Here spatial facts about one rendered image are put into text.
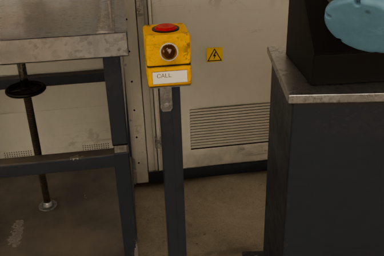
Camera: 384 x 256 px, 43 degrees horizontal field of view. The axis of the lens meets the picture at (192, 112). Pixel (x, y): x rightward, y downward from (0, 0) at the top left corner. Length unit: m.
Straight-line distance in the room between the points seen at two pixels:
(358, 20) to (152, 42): 0.34
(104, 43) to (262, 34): 0.88
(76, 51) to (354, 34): 0.58
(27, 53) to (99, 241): 0.66
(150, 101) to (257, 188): 0.56
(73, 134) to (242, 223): 0.73
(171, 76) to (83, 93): 1.02
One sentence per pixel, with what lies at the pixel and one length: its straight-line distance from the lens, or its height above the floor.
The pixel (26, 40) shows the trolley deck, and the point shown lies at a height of 0.84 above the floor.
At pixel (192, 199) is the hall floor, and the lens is 1.96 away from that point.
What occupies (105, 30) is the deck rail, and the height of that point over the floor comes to 0.85.
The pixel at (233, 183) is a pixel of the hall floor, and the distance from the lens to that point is 2.05.
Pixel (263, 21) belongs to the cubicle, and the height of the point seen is 0.67.
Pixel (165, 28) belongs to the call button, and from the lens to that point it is 0.88.
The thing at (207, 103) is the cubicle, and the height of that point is 0.35.
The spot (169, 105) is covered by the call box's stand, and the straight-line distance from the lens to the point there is 0.93.
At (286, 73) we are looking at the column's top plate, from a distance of 1.10.
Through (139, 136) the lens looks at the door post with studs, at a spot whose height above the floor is 0.22.
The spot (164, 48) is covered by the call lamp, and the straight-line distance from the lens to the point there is 0.85.
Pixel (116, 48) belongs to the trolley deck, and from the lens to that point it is 1.10.
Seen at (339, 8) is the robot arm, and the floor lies 0.95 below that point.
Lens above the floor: 1.14
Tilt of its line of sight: 25 degrees down
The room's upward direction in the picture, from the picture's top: 2 degrees counter-clockwise
